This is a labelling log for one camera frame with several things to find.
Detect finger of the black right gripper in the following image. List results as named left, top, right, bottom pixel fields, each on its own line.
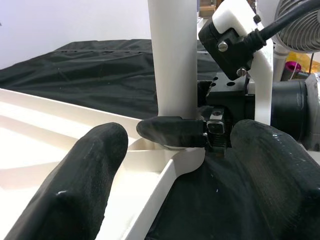
left=196, top=79, right=214, bottom=116
left=136, top=115, right=210, bottom=151

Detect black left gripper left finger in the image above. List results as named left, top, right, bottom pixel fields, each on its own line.
left=4, top=121, right=130, bottom=240

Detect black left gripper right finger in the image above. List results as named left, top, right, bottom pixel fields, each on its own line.
left=229, top=118, right=320, bottom=240

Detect white plastic table leg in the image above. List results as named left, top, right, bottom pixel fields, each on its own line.
left=147, top=0, right=200, bottom=151

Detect white plastic table top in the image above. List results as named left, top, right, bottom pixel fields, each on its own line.
left=0, top=87, right=205, bottom=240

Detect magenta grey vacuum cleaner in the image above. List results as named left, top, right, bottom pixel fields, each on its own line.
left=284, top=59, right=320, bottom=79

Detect yellow bag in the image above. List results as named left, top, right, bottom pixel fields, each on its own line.
left=287, top=51, right=312, bottom=66

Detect wooden shelf rack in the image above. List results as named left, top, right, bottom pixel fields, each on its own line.
left=199, top=0, right=217, bottom=19

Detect white standing fan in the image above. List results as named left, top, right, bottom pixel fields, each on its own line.
left=254, top=0, right=320, bottom=81

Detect black table cloth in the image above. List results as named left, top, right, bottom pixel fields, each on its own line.
left=0, top=38, right=320, bottom=240

